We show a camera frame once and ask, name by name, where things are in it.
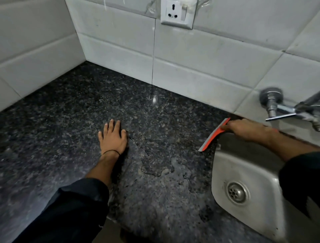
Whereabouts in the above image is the person's right hand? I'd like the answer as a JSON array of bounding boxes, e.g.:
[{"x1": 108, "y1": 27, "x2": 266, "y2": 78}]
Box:
[{"x1": 221, "y1": 119, "x2": 272, "y2": 144}]

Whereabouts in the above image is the person's left hand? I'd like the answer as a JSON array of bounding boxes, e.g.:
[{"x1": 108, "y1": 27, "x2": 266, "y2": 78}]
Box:
[{"x1": 98, "y1": 119, "x2": 128, "y2": 156}]

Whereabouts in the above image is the orange squeegee wiper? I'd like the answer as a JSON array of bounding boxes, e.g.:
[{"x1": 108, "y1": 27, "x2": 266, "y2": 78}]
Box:
[{"x1": 198, "y1": 117, "x2": 231, "y2": 152}]

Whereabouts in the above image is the person's left forearm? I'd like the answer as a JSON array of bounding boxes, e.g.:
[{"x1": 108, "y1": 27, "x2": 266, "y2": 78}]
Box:
[{"x1": 12, "y1": 151, "x2": 121, "y2": 243}]

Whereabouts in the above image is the person's right forearm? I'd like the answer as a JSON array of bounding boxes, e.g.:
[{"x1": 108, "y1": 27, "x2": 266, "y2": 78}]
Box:
[{"x1": 267, "y1": 128, "x2": 320, "y2": 219}]

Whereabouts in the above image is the water puddle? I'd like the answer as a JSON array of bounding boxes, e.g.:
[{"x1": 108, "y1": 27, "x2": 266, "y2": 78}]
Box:
[{"x1": 128, "y1": 136, "x2": 200, "y2": 194}]

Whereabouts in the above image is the stainless steel sink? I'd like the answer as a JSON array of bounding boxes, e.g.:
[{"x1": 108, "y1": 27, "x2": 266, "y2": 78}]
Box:
[{"x1": 211, "y1": 134, "x2": 320, "y2": 243}]

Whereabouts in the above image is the metal sink drain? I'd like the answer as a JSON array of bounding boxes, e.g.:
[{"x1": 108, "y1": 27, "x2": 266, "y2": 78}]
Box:
[{"x1": 226, "y1": 181, "x2": 251, "y2": 206}]

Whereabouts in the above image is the chrome wall tap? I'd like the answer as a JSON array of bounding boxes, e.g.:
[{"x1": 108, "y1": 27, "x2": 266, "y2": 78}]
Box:
[{"x1": 259, "y1": 87, "x2": 320, "y2": 133}]

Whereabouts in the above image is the white wall socket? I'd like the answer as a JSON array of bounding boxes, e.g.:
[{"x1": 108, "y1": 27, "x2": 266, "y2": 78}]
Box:
[{"x1": 160, "y1": 0, "x2": 198, "y2": 30}]

